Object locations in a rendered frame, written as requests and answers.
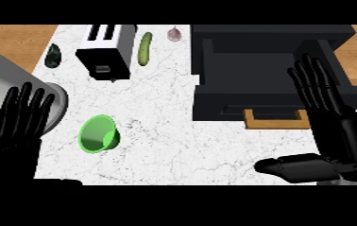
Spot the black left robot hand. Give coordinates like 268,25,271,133
0,81,84,186

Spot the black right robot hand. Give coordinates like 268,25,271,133
253,53,357,184

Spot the green cup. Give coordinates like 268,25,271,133
76,113,121,154

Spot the dark grey drawer front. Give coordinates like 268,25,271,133
191,84,357,122

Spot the dark grey open drawer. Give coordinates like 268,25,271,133
190,24,357,122

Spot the dark green avocado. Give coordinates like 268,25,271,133
42,43,63,69

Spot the black and white toaster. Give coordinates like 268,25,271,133
75,24,140,82

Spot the green cucumber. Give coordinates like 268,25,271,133
137,31,155,67

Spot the pale pink garlic bulb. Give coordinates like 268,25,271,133
165,26,184,43

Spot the wooden drawer handle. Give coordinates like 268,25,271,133
243,108,312,130

